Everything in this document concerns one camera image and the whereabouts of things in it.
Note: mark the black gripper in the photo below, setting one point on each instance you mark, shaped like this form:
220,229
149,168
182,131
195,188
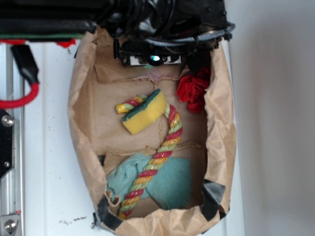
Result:
193,49

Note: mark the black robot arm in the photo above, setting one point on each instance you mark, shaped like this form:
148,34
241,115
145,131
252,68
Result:
145,32

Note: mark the yellow sponge with green scourer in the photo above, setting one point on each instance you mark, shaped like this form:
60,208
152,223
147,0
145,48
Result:
145,113

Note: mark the red crumpled paper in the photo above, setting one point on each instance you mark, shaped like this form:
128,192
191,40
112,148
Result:
192,88

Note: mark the brown paper bag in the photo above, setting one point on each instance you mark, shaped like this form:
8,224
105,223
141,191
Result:
99,83

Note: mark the teal microfibre cloth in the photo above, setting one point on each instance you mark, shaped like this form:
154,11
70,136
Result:
170,188

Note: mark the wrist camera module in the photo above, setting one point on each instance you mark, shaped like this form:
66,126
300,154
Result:
150,60

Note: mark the multicolour braided rope toy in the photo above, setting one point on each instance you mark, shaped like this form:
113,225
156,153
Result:
157,161

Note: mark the black metal bracket plate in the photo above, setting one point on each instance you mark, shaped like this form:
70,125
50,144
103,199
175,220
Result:
6,142

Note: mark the aluminium frame rail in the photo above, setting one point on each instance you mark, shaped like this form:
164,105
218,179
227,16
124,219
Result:
11,186

